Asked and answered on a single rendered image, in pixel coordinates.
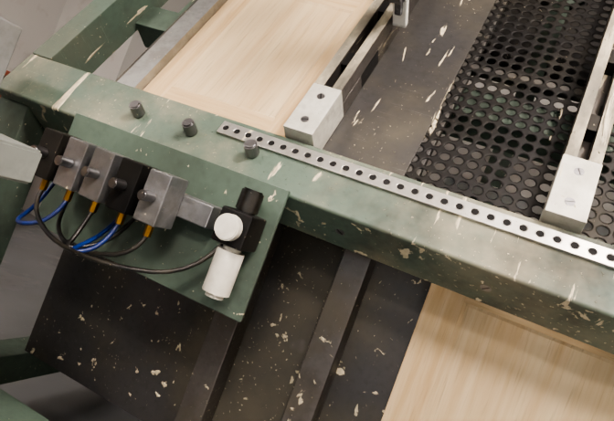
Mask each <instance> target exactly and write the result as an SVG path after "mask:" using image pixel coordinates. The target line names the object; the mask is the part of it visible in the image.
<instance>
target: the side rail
mask: <svg viewBox="0 0 614 421"><path fill-rule="evenodd" d="M167 1H168V0H93V1H92V2H91V3H89V4H88V5H87V6H86V7H85V8H84V9H82V10H81V11H80V12H79V13H78V14H77V15H75V16H74V17H73V18H72V19H71V20H69V21H68V23H67V24H66V25H64V26H63V27H62V28H61V29H60V30H59V31H58V32H56V33H55V34H54V35H53V36H52V37H50V38H49V39H48V40H47V41H46V42H45V43H44V44H42V45H41V46H40V47H39V48H38V49H36V50H35V51H34V52H33V54H34V55H37V56H40V57H42V58H47V59H50V60H53V61H56V62H58V63H61V64H64V65H67V66H70V67H73V68H77V69H80V70H83V71H86V72H89V73H91V74H92V73H93V72H94V71H95V70H96V69H97V68H98V67H99V66H100V65H101V64H102V63H103V62H104V61H105V60H107V59H108V58H109V57H110V56H111V55H112V54H113V53H114V52H115V51H116V50H117V49H118V48H119V47H120V46H121V45H122V44H123V43H124V42H125V41H126V40H127V39H128V38H129V37H131V36H132V35H133V34H134V33H135V32H136V31H137V30H138V29H137V26H136V25H135V23H136V22H137V21H138V20H139V19H140V18H141V17H142V16H143V15H144V14H145V13H146V12H147V11H148V10H149V9H150V8H152V7H153V6H155V7H159V8H161V7H162V6H163V5H164V4H165V3H166V2H167Z"/></svg>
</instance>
